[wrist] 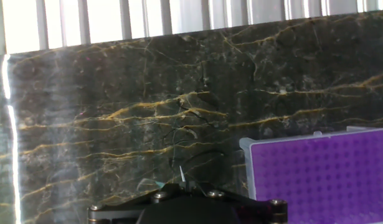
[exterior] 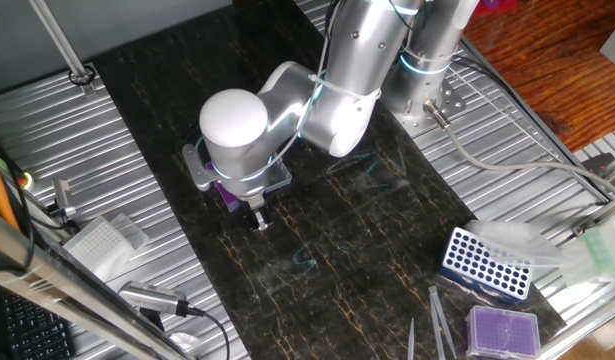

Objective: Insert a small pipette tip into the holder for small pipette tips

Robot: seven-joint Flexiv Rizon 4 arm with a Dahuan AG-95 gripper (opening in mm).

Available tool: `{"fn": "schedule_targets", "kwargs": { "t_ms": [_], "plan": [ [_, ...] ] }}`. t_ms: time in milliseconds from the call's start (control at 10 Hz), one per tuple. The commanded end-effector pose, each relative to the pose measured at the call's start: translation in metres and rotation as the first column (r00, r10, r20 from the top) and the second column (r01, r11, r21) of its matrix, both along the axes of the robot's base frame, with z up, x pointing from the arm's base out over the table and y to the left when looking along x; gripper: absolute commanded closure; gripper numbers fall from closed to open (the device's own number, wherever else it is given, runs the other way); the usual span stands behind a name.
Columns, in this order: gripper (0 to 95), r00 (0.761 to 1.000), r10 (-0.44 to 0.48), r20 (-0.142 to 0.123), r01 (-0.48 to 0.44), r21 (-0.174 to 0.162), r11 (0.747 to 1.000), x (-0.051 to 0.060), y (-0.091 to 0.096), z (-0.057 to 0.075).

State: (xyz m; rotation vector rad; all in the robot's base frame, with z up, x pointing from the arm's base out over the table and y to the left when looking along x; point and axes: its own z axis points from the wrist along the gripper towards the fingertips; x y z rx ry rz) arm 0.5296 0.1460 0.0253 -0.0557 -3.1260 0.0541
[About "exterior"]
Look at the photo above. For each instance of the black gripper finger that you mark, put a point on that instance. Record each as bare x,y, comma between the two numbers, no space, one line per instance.
267,220
254,221

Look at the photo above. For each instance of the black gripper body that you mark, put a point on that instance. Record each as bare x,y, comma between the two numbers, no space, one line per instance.
254,204

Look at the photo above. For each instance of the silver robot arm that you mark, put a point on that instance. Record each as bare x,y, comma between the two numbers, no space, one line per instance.
232,120

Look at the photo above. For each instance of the purple tip box clear lid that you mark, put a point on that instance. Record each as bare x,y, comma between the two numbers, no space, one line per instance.
229,200

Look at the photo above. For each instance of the white pipette tip box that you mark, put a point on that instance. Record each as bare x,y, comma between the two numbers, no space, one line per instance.
102,245

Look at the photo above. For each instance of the small closed purple tip box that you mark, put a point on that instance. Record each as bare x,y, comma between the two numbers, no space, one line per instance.
502,332

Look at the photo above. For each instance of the green pipette tip box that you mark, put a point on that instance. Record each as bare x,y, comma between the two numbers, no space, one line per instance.
602,247

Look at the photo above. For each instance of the black marble pattern mat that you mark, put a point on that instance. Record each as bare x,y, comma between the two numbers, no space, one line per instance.
347,240

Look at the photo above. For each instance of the white shiny round object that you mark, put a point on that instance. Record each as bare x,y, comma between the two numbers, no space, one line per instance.
184,342

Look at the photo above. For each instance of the blue white tube rack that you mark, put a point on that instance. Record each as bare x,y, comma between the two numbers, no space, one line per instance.
487,267

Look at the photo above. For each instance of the black keyboard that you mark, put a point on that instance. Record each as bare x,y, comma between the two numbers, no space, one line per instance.
37,330

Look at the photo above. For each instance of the silver metal pole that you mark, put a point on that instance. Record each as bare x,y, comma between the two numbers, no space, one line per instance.
57,42

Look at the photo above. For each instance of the magenta object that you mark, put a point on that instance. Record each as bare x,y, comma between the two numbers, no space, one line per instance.
497,6

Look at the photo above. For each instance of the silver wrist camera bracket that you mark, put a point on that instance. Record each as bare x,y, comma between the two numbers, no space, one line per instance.
194,167

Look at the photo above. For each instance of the silver ribbed camera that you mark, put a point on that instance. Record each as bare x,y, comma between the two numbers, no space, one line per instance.
152,297

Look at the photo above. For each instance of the small grey camera device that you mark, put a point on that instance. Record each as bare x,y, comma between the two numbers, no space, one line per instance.
63,197

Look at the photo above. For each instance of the aluminium frame beam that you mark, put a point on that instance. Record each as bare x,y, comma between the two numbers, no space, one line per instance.
62,285

